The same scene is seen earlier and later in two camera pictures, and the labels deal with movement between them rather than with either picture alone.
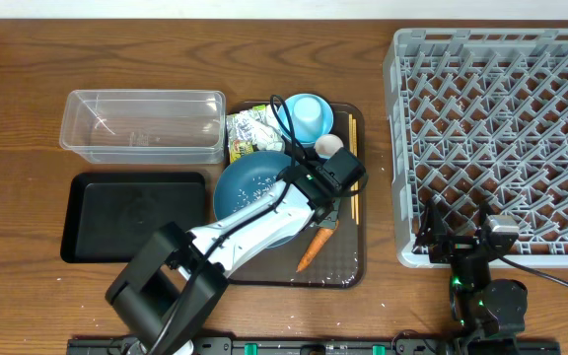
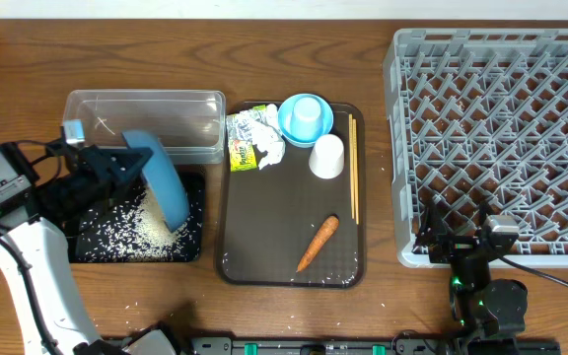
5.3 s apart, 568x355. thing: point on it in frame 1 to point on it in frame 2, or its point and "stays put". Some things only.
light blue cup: (307, 120) stays put
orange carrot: (321, 238) stays put
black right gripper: (454, 246) stays put
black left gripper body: (340, 209) to (76, 191)
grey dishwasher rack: (505, 117) stays put
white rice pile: (259, 185) to (131, 231)
